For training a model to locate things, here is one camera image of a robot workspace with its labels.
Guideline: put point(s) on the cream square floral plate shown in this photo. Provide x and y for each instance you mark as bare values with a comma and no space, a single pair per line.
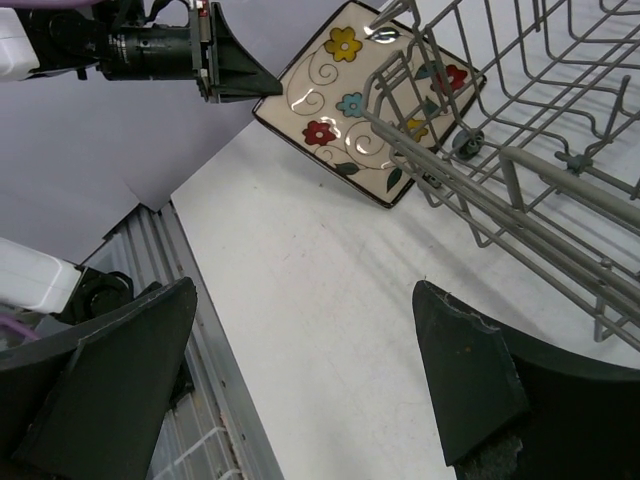
348,68

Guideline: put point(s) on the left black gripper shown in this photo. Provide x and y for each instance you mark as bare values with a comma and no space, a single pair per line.
123,41

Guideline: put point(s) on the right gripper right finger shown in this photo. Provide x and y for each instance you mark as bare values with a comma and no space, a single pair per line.
510,406

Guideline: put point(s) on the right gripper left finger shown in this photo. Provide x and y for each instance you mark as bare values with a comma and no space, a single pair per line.
89,402

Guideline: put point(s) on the grey wire dish rack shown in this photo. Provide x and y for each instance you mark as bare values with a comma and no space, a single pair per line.
522,118

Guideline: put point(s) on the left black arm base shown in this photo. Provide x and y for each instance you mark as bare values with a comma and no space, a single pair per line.
97,293

